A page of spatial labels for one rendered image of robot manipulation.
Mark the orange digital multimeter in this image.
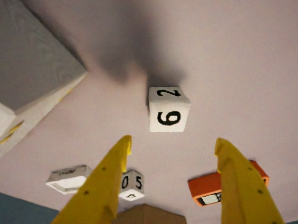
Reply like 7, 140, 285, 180
188, 161, 269, 207

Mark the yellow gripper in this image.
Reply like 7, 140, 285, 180
50, 135, 285, 224

